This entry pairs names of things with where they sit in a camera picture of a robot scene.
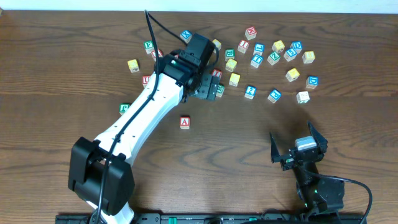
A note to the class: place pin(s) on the yellow block centre upper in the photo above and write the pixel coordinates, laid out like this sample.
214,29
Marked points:
231,65

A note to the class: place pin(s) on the red U block left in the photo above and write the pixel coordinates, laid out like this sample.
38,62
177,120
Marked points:
145,80

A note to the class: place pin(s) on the blue D block upper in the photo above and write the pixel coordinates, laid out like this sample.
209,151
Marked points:
296,46

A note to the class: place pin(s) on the yellow block centre lower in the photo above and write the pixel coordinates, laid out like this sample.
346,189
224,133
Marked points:
234,79

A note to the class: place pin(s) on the yellow block right lower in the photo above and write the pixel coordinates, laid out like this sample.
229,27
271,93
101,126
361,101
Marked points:
292,75

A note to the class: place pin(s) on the blue T block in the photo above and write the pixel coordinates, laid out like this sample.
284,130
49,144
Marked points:
256,60

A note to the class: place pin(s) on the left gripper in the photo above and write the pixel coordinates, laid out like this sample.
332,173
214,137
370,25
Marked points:
208,88

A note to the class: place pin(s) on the green R block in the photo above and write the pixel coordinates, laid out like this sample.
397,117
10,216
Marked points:
220,90

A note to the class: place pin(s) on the green 7 block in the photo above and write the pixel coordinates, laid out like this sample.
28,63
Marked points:
302,97

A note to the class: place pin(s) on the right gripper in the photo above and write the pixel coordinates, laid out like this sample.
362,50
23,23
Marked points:
294,157

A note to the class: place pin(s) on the blue 2 block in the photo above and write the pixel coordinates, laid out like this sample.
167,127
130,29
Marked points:
250,92

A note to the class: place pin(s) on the red X block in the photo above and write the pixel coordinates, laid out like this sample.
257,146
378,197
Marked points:
156,55

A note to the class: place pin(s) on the red i block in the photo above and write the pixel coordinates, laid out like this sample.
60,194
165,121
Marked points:
243,46
217,73

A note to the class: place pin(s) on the green J block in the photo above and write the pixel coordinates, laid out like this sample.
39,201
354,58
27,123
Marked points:
123,107

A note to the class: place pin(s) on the blue d block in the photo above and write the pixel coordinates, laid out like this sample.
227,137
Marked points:
296,46
312,82

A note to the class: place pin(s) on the yellow B block far right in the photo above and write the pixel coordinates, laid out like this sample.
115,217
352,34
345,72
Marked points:
308,57

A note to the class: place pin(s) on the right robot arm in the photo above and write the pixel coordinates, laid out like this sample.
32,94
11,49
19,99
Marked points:
320,194

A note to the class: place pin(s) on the green Z block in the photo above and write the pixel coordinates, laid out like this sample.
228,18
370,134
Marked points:
273,58

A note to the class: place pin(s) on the blue P block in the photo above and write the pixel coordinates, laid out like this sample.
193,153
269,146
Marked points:
274,96

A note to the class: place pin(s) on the blue 5 block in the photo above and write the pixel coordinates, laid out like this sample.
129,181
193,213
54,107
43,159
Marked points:
290,54

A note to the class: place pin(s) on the blue D block lower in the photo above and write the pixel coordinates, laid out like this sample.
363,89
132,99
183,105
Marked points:
312,82

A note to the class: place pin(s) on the red H block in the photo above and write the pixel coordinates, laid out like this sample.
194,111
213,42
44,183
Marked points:
250,33

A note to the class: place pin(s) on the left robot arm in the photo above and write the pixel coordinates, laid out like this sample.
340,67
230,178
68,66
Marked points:
100,170

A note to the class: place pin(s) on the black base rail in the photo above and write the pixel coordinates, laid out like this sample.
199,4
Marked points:
273,217

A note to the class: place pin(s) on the green B block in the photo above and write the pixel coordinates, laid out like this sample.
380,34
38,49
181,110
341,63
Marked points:
229,54

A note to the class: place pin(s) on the blue L block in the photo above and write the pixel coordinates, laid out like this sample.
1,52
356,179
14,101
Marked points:
258,49

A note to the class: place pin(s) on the yellow block top middle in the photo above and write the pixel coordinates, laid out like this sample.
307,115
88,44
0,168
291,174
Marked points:
217,44

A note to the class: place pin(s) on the yellow block with animal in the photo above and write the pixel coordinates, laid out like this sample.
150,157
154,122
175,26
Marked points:
278,46

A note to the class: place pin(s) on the green F block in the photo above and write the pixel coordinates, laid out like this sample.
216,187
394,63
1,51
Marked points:
149,46

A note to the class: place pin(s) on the yellow block far left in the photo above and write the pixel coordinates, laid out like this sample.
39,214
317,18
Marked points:
133,65

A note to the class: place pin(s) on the blue X block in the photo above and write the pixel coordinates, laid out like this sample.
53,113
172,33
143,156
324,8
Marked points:
186,36

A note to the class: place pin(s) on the red A block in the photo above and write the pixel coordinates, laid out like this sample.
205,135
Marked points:
184,122

